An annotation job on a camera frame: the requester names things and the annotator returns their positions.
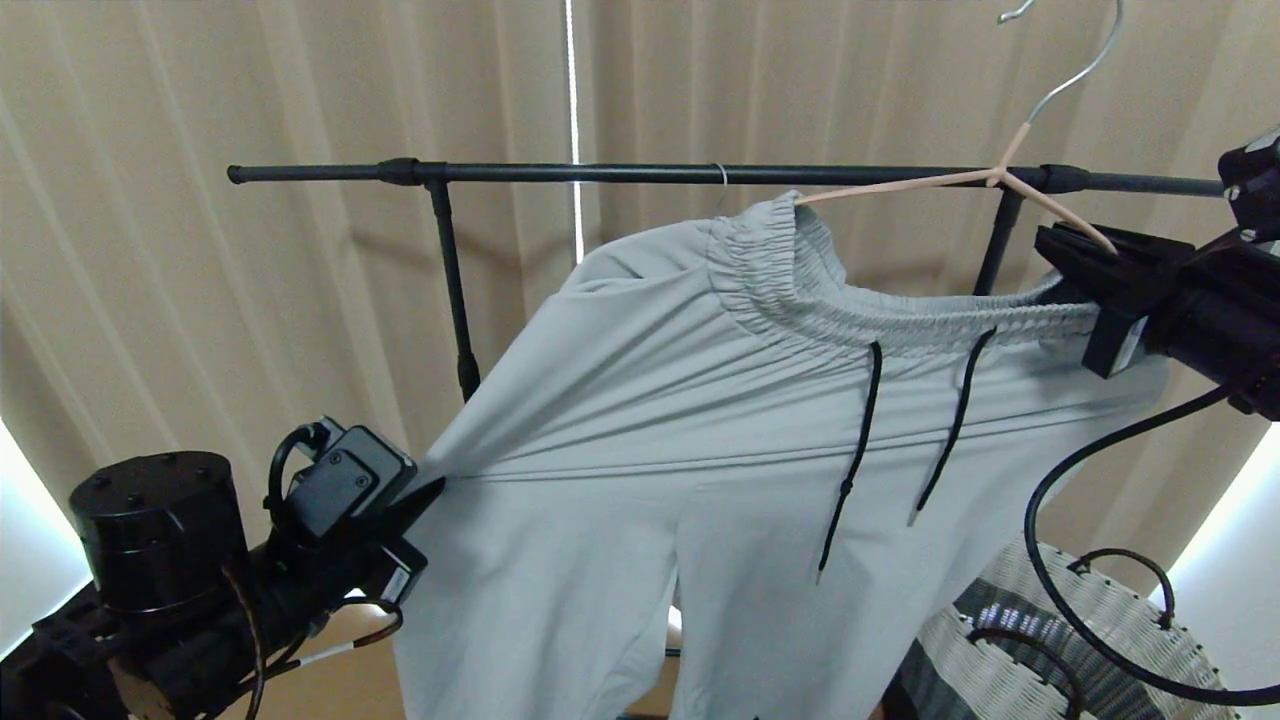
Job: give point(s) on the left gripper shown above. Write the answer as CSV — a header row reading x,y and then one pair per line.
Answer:
x,y
330,585

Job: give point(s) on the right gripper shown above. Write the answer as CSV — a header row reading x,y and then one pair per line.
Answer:
x,y
1220,320

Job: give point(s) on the pale grey shorts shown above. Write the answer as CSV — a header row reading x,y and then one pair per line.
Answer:
x,y
650,400

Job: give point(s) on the pink clothes hanger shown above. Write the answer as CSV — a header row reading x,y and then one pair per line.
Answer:
x,y
995,176

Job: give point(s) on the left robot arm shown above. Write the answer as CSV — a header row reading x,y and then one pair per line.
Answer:
x,y
160,530

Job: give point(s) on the white laundry basket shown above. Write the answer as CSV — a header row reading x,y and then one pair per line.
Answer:
x,y
1130,610

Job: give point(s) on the black clothes rack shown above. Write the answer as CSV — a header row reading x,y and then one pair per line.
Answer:
x,y
560,172

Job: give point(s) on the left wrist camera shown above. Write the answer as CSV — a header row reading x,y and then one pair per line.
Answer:
x,y
345,485

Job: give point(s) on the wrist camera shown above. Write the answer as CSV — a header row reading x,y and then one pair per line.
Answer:
x,y
345,485
1255,180

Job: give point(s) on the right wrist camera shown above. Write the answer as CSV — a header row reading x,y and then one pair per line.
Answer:
x,y
1255,180

